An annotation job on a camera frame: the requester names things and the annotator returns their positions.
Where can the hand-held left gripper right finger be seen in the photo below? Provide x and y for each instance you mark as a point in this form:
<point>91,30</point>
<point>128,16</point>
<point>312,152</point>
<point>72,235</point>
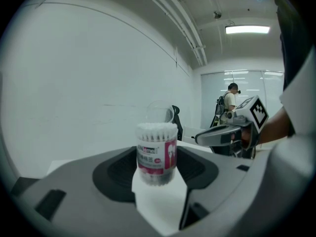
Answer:
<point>200,174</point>

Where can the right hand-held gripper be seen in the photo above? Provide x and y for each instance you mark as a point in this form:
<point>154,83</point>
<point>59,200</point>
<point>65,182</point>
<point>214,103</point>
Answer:
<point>256,110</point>

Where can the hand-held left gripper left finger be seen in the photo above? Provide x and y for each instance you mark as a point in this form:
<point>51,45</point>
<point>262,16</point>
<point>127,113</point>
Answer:
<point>113,179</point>

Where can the cotton swab jar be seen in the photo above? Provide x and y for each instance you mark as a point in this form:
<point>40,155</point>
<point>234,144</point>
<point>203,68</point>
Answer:
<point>150,157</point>

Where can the person's right forearm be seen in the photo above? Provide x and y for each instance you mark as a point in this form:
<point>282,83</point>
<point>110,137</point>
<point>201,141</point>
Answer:
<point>274,127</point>

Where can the person's right hand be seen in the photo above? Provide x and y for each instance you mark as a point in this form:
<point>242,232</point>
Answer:
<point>246,138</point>

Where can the frosted glass partition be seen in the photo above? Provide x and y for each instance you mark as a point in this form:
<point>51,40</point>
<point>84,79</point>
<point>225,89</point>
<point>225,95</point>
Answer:
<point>212,92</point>

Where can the black office chair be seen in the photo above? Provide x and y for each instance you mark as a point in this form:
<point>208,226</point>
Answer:
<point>177,122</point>

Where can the long ceiling light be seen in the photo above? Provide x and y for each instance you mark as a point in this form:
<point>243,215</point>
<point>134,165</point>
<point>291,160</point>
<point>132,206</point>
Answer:
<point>247,29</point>

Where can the black cabinet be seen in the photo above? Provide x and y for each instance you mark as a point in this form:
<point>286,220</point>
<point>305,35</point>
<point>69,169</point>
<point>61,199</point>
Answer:
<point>23,185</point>

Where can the white ceiling pipe bundle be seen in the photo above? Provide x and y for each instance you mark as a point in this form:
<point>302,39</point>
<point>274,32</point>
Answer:
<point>182,21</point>

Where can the dome security camera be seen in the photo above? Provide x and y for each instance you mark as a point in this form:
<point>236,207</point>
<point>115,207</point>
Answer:
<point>217,14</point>

